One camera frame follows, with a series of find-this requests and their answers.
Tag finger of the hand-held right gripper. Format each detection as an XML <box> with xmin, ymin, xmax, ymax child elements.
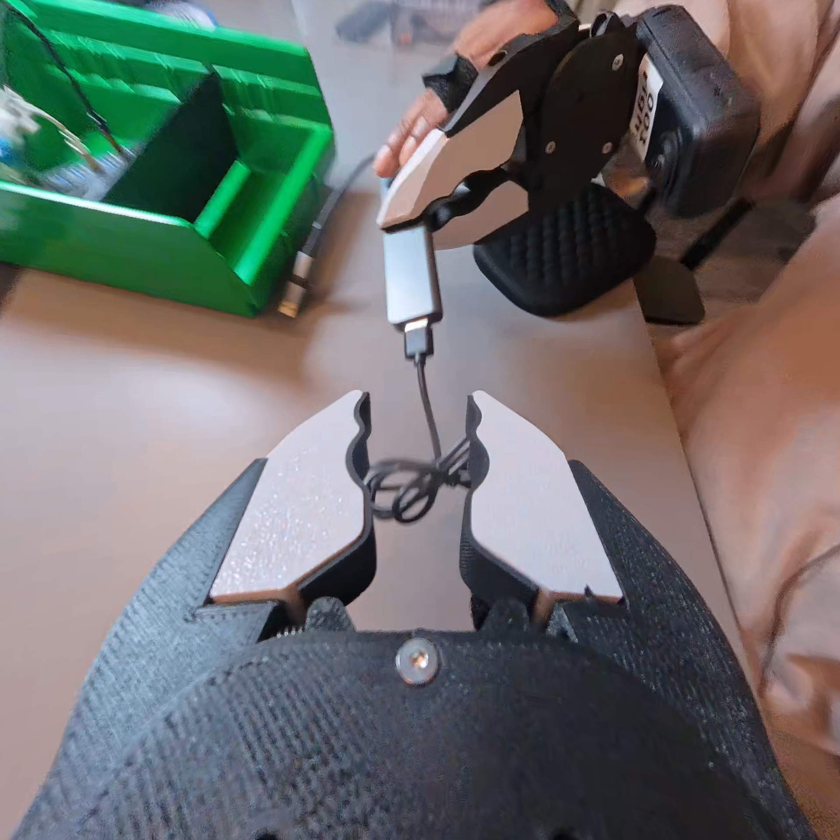
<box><xmin>427</xmin><ymin>172</ymin><xmax>534</xmax><ymax>252</ymax></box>
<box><xmin>376</xmin><ymin>85</ymin><xmax>527</xmax><ymax>232</ymax></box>

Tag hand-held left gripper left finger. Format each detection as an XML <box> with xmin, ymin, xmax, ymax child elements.
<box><xmin>209</xmin><ymin>390</ymin><xmax>378</xmax><ymax>641</ymax></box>

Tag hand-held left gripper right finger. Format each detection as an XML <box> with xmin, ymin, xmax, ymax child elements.
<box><xmin>459</xmin><ymin>390</ymin><xmax>624</xmax><ymax>634</ymax></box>

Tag grey slim usb hub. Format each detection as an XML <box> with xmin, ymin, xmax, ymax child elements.
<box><xmin>277</xmin><ymin>152</ymin><xmax>445</xmax><ymax>332</ymax></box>

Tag black usb cable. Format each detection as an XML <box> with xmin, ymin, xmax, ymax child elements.
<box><xmin>363</xmin><ymin>318</ymin><xmax>475</xmax><ymax>524</ymax></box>

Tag green plastic storage bin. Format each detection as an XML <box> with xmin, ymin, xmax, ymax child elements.
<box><xmin>0</xmin><ymin>0</ymin><xmax>337</xmax><ymax>320</ymax></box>

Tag black cable orange plugs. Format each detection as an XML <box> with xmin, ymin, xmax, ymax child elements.
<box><xmin>13</xmin><ymin>0</ymin><xmax>129</xmax><ymax>155</ymax></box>

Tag white usb cable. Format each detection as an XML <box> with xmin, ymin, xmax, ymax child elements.
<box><xmin>0</xmin><ymin>85</ymin><xmax>135</xmax><ymax>198</ymax></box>

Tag person's right forearm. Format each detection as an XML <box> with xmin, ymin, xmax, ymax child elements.
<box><xmin>715</xmin><ymin>0</ymin><xmax>840</xmax><ymax>204</ymax></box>

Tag person's right hand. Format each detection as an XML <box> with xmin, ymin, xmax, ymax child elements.
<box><xmin>373</xmin><ymin>0</ymin><xmax>578</xmax><ymax>179</ymax></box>

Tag person's beige sweatshirt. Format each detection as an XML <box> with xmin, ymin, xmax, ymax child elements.
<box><xmin>650</xmin><ymin>190</ymin><xmax>840</xmax><ymax>762</ymax></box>

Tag black bin divider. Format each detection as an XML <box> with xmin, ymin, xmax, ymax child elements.
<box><xmin>105</xmin><ymin>72</ymin><xmax>242</xmax><ymax>225</ymax></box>

